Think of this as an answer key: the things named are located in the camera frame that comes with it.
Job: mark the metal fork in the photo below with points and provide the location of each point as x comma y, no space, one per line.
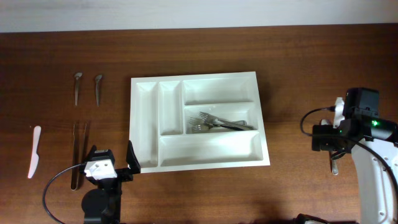
197,121
207,128
214,120

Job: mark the left small metal spoon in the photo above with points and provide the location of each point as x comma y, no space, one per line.
77,77

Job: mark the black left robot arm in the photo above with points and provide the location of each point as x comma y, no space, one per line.
103,204

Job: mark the white plastic knife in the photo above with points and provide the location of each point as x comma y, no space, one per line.
34,156

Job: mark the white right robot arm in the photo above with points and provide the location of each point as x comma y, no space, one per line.
356,130

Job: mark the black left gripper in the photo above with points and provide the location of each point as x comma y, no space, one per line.
127,173

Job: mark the white plastic cutlery tray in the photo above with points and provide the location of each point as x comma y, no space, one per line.
162,106

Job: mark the small metal spoon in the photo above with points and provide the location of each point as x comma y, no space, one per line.
77,77
97,88

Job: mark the right small metal spoon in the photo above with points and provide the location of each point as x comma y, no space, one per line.
97,88

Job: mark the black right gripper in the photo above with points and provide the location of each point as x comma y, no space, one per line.
325,143

